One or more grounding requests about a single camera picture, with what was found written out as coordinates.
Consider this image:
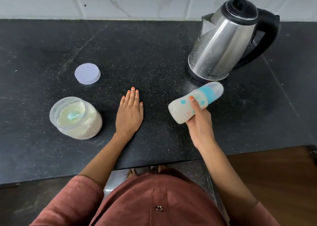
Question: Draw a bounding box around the person's left hand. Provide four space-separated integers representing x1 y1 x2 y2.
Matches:
115 86 144 139

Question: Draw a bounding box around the light blue measuring scoop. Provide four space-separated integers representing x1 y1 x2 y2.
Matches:
67 111 85 121

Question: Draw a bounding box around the person's right forearm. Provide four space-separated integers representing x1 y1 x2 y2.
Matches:
199 141 259 220

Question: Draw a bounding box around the lilac round jar lid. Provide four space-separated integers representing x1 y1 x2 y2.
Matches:
74 63 101 85

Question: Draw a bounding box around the dark wooden cabinet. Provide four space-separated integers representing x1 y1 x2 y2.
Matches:
0 145 317 226

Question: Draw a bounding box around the reddish pink garment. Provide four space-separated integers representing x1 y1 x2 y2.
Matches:
29 169 280 226

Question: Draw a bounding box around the clear milk powder jar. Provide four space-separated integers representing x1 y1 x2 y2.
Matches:
49 96 103 140

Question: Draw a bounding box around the clear plastic baby bottle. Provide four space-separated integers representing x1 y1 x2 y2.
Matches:
168 89 208 125

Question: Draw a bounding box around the blue bottle teat cap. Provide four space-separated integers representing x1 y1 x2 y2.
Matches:
199 81 224 104

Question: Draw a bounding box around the steel electric kettle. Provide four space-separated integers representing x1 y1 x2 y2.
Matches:
188 0 281 82

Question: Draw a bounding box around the person's left forearm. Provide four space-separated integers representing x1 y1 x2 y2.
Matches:
77 133 134 189

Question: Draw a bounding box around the person's right hand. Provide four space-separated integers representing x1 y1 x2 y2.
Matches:
185 96 217 152

